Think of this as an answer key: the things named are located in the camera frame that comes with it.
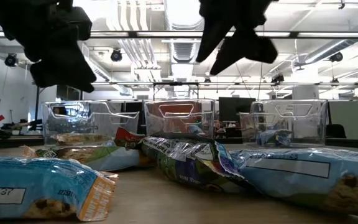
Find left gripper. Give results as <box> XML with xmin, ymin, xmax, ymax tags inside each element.
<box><xmin>9</xmin><ymin>0</ymin><xmax>98</xmax><ymax>94</ymax></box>

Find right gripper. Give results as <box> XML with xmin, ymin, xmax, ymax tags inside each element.
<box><xmin>195</xmin><ymin>0</ymin><xmax>278</xmax><ymax>76</ymax></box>

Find green red granola bar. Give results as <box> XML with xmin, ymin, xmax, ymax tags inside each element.
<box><xmin>50</xmin><ymin>133</ymin><xmax>114</xmax><ymax>147</ymax></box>

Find multicoloured granola bar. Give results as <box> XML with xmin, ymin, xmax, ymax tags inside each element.
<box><xmin>140</xmin><ymin>133</ymin><xmax>251</xmax><ymax>193</ymax></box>

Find black speaker box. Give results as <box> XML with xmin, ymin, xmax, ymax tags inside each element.
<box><xmin>56</xmin><ymin>84</ymin><xmax>83</xmax><ymax>101</ymax></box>

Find black ceiling spot lamp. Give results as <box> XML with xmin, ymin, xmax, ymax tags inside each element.
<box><xmin>270</xmin><ymin>73</ymin><xmax>286</xmax><ymax>85</ymax></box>
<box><xmin>328</xmin><ymin>51</ymin><xmax>344</xmax><ymax>63</ymax></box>
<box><xmin>109</xmin><ymin>48</ymin><xmax>124</xmax><ymax>63</ymax></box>
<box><xmin>4</xmin><ymin>52</ymin><xmax>19</xmax><ymax>68</ymax></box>

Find clear plastic bin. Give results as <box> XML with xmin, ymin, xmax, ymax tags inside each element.
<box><xmin>239</xmin><ymin>99</ymin><xmax>329</xmax><ymax>147</ymax></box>
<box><xmin>144</xmin><ymin>98</ymin><xmax>216</xmax><ymax>140</ymax></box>
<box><xmin>42</xmin><ymin>100</ymin><xmax>141</xmax><ymax>147</ymax></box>

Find black overhead crossbeam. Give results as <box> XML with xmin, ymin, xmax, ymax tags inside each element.
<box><xmin>0</xmin><ymin>30</ymin><xmax>358</xmax><ymax>40</ymax></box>

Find thin black crossbeam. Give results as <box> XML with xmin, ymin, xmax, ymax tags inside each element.
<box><xmin>91</xmin><ymin>81</ymin><xmax>358</xmax><ymax>86</ymax></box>

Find dark office chair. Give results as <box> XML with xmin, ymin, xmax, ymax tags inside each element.
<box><xmin>327</xmin><ymin>123</ymin><xmax>347</xmax><ymax>139</ymax></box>

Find grey office partition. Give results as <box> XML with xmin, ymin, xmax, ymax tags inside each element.
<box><xmin>328</xmin><ymin>99</ymin><xmax>358</xmax><ymax>141</ymax></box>

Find thin black post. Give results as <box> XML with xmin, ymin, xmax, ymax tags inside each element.
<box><xmin>34</xmin><ymin>86</ymin><xmax>41</xmax><ymax>131</ymax></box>

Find ceiling air duct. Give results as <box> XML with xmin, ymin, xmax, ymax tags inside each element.
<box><xmin>163</xmin><ymin>0</ymin><xmax>208</xmax><ymax>65</ymax></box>

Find black metal table frame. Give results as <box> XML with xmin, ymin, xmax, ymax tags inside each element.
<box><xmin>0</xmin><ymin>135</ymin><xmax>358</xmax><ymax>149</ymax></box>

